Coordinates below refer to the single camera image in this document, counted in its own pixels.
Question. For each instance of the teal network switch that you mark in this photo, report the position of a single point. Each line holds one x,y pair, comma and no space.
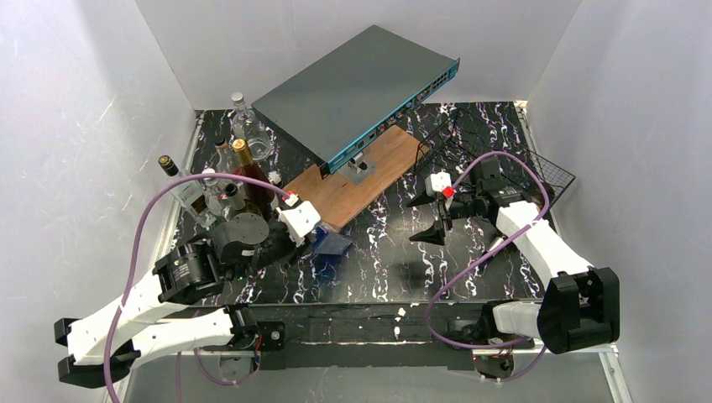
340,104

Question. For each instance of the clear bottle black gold label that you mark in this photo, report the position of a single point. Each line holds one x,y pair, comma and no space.
228,161

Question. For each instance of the metal switch stand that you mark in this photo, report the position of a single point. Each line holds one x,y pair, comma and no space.
358,169

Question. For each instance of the clear silver capped bottle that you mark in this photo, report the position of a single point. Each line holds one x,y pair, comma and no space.
217,201

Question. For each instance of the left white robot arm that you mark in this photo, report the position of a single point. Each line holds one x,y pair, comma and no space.
146,324

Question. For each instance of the gold capped wine bottle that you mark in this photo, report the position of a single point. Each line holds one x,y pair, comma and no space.
260,196

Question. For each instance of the white plastic faucet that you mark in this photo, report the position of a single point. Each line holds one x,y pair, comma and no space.
275,178

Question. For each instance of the clear round glass bottle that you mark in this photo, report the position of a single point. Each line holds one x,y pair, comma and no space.
246,126

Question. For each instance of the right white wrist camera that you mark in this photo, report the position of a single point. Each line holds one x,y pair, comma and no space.
439,184

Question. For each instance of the aluminium frame rail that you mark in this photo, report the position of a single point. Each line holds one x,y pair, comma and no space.
166,337

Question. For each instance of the blue square bottle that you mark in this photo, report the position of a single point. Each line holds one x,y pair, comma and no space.
330,242

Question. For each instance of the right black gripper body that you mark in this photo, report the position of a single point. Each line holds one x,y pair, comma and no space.
448,210

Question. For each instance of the wooden board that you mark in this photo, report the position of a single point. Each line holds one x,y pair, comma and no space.
340,197

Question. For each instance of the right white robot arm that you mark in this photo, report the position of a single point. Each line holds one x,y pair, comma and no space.
581,303

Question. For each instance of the clear gold label liquor bottle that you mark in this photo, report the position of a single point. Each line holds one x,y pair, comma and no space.
190,194

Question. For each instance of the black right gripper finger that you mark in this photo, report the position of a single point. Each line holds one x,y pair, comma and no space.
435,234
425,197

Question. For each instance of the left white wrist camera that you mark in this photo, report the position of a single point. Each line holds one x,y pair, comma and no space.
300,220

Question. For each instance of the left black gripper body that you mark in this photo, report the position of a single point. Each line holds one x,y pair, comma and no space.
303,248

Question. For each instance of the silver capped dark wine bottle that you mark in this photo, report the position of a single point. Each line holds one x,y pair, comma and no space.
237,204

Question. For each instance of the dark bottle brown label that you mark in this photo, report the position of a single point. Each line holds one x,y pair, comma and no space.
495,243

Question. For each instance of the black wire wine rack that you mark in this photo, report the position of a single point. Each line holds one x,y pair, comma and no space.
469,131

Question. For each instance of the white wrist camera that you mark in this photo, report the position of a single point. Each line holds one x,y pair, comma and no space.
300,220
439,184

